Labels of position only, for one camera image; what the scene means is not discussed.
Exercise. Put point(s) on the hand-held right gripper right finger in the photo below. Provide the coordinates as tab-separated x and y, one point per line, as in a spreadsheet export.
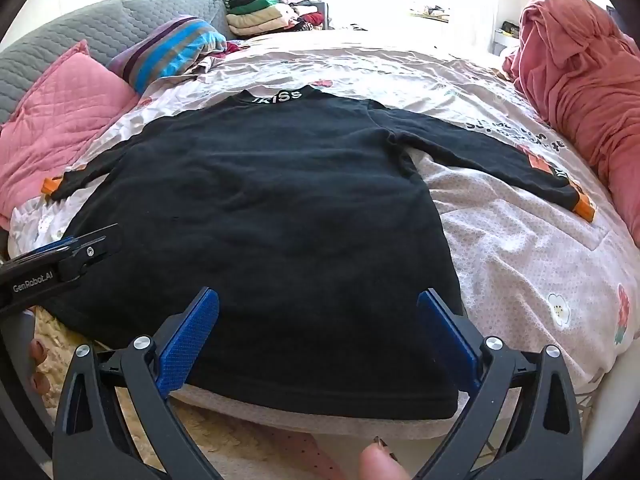
450	335

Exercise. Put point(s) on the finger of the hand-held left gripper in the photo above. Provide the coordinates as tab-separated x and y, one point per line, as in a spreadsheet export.
95	250

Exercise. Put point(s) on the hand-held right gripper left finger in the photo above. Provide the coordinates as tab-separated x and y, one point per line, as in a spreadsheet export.
190	340

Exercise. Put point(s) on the black sweater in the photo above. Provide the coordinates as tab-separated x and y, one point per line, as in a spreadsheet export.
275	210

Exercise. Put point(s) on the stack of folded clothes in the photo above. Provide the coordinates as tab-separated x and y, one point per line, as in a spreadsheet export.
270	12

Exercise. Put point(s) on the person's left hand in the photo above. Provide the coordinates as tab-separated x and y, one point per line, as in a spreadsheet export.
37	355

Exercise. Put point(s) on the person's right hand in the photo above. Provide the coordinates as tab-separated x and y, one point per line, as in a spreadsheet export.
377	462

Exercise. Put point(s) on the strawberry print bed sheet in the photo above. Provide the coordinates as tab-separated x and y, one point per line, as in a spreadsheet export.
525	260

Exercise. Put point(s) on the yellow fluffy blanket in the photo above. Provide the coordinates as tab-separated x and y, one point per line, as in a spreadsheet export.
240	440

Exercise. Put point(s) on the pink quilted pillow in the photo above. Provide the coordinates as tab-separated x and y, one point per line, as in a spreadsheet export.
55	120

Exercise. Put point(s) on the striped colourful pillow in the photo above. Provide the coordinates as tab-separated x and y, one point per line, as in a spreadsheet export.
170	47

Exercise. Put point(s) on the grey quilted headboard cushion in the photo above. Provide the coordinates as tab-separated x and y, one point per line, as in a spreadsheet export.
100	25

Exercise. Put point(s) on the maroon patterned cloth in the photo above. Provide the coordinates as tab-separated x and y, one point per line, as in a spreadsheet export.
227	52

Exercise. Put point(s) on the pink bunched duvet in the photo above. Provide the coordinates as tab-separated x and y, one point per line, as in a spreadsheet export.
585	90

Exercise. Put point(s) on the white desk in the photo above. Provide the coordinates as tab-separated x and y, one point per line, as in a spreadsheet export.
500	42

